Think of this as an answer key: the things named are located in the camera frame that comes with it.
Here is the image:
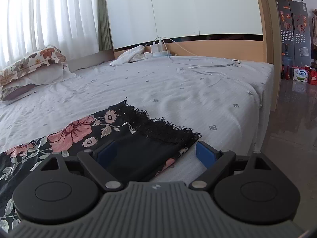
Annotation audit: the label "black floral pants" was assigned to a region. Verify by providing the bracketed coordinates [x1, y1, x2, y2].
[1, 102, 200, 232]

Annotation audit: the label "grey patterned bed sheet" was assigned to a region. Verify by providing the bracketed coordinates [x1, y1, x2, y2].
[0, 55, 275, 182]

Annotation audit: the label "white purple pillow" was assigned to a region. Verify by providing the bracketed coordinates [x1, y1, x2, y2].
[1, 63, 76, 102]

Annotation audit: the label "white cloth by headboard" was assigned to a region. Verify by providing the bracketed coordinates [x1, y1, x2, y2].
[110, 45, 153, 67]

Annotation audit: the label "floral pillow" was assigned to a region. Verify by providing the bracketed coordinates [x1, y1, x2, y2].
[1, 45, 67, 86]

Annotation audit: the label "white green carton box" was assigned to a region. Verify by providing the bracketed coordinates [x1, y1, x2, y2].
[291, 67, 309, 82]

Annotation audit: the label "blue water bottle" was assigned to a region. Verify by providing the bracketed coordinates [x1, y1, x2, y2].
[282, 44, 293, 67]

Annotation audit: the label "wooden bed headboard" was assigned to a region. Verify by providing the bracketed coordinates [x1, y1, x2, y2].
[113, 0, 283, 112]

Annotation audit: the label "white charger power strip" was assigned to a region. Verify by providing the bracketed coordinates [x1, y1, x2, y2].
[150, 40, 171, 57]

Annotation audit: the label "green drape curtain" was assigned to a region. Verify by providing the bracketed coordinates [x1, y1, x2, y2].
[97, 0, 112, 51]

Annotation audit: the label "white wardrobe panel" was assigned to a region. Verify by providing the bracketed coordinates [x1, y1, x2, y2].
[106, 0, 263, 49]

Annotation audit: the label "white sheer curtain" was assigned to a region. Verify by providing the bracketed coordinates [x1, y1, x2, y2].
[1, 0, 99, 68]

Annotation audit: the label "grey patterned cabinet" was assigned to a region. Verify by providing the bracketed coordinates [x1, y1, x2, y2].
[277, 0, 311, 68]

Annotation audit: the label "white charging cable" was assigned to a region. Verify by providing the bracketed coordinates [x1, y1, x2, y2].
[144, 36, 243, 76]

